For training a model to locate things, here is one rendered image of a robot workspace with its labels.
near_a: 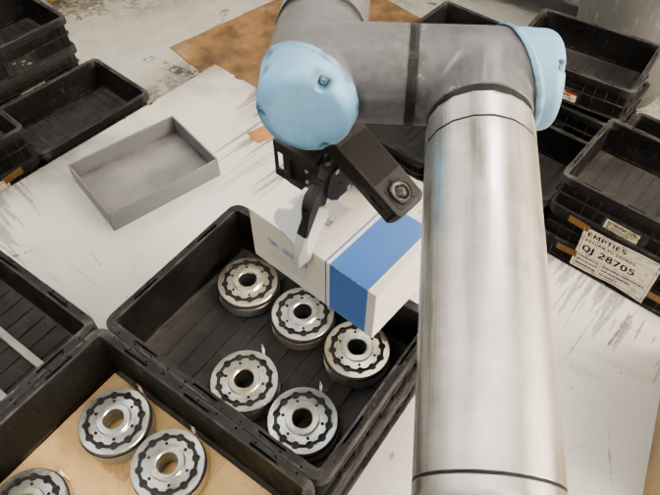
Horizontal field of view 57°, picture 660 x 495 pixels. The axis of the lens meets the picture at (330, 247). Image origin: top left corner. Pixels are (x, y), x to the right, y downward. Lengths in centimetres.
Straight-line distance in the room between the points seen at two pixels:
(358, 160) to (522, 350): 35
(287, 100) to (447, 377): 22
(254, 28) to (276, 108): 282
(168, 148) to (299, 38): 109
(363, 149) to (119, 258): 80
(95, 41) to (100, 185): 193
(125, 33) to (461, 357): 314
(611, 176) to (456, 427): 161
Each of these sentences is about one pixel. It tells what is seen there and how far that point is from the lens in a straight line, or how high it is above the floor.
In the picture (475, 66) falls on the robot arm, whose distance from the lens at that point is 44.
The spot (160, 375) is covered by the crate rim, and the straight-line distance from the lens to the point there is 88.
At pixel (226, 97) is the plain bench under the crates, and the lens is 165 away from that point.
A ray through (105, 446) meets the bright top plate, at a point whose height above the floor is 86.
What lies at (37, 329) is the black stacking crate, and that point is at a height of 83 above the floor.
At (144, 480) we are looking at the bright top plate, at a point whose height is 86.
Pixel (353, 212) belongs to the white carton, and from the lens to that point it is 74.
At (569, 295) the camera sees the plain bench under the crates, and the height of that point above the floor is 70.
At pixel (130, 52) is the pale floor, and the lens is 322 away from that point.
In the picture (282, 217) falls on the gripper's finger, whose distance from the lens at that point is 70.
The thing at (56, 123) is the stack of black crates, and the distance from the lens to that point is 224.
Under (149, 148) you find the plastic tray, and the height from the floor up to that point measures 70.
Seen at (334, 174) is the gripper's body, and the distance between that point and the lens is 64.
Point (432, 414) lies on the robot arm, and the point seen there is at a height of 140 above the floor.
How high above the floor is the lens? 169
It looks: 51 degrees down
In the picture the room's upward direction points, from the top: straight up
